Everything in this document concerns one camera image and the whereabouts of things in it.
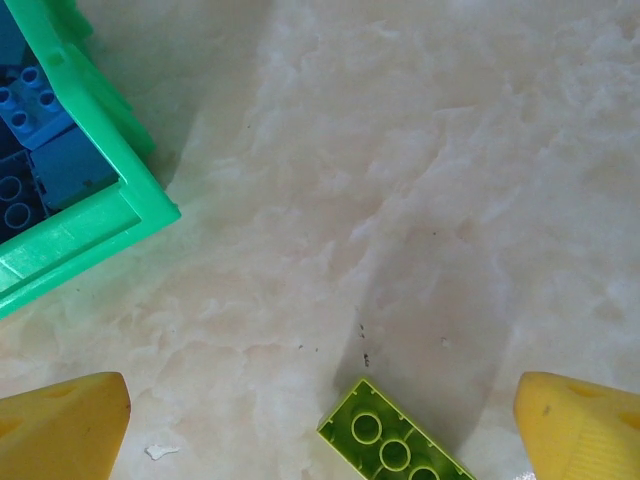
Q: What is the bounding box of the lime green lego brick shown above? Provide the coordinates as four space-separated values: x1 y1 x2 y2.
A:
315 377 479 480

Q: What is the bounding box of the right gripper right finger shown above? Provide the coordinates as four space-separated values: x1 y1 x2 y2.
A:
514 371 640 480

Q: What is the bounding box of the small blue lego brick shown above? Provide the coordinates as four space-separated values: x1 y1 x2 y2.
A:
0 64 76 151

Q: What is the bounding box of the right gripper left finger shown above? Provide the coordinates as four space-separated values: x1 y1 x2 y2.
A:
0 371 132 480

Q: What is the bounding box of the green plastic bin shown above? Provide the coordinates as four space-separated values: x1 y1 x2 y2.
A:
0 0 182 321

